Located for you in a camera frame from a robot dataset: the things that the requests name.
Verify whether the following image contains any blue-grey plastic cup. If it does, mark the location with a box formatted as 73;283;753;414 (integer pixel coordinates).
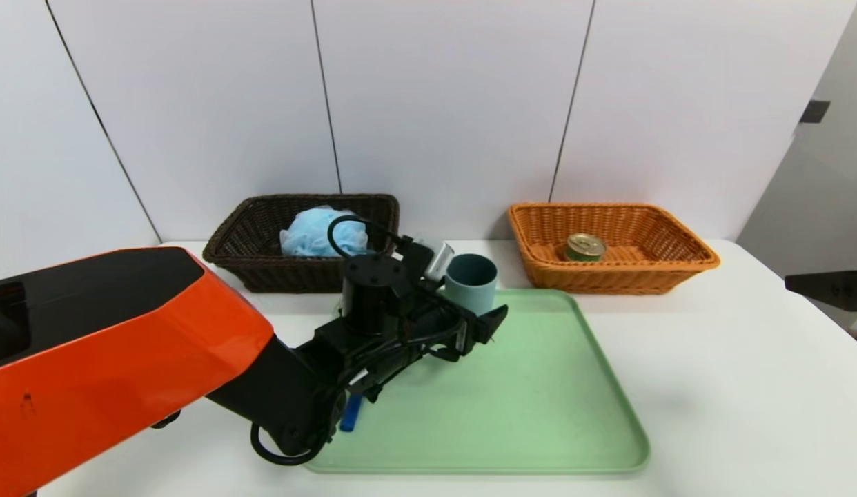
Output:
444;253;499;313

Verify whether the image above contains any light blue mesh loofah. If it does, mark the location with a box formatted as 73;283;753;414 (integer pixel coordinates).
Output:
279;206;368;258

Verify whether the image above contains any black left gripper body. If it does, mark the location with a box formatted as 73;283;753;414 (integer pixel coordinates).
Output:
409;304;482;357

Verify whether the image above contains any tin can green label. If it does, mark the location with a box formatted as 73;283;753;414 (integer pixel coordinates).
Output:
565;233;607;263

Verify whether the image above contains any green plastic tray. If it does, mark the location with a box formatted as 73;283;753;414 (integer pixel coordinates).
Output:
308;288;650;474

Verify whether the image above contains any black left camera cable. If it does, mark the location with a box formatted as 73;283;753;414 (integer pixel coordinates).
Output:
328;215;411;260

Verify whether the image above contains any blue white marker pen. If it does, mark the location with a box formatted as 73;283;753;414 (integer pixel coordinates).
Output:
340;393;364;433

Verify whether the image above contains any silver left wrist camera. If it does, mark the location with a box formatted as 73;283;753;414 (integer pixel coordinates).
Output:
411;238;456;282

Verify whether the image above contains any dark brown wicker basket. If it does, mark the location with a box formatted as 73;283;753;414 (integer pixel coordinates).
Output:
203;193;401;293

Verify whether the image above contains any orange wicker basket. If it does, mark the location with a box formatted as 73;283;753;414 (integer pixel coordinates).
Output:
507;202;720;296

